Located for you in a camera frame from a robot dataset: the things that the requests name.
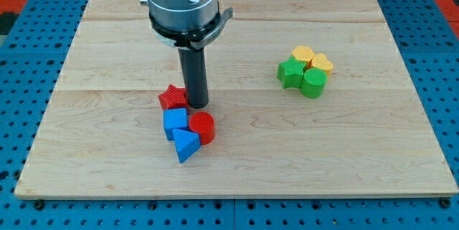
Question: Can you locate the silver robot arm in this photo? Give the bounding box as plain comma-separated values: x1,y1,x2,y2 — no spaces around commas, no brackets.
140,0,233,109

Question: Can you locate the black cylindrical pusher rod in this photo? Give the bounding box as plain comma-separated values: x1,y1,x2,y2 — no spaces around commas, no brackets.
178,49,209,109

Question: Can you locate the wooden board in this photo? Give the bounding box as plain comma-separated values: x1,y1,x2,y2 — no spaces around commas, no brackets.
15,0,458,200

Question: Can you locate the black clamp ring mount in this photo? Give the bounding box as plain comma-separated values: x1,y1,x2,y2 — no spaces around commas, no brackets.
149,7,233,51

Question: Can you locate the blue triangle block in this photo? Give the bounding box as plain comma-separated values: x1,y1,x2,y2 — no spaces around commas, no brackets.
173,129,201,163

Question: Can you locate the blue cube block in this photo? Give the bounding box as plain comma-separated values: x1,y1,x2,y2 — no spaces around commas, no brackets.
163,107,189,140

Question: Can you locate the yellow heart block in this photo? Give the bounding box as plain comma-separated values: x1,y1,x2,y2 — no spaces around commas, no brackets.
310,53,333,77

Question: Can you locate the green star block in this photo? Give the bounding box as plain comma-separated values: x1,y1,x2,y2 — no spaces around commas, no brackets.
277,57,306,89

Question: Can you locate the green cylinder block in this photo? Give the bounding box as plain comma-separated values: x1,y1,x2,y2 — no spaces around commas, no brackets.
300,68,328,98

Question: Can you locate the yellow hexagon block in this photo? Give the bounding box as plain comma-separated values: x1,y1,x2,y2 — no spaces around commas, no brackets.
291,45,315,69

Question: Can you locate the red star block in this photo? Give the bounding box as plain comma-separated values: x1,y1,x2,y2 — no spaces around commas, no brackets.
158,85,188,110

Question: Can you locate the red cylinder block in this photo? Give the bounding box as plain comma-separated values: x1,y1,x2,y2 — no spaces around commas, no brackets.
189,112,215,145

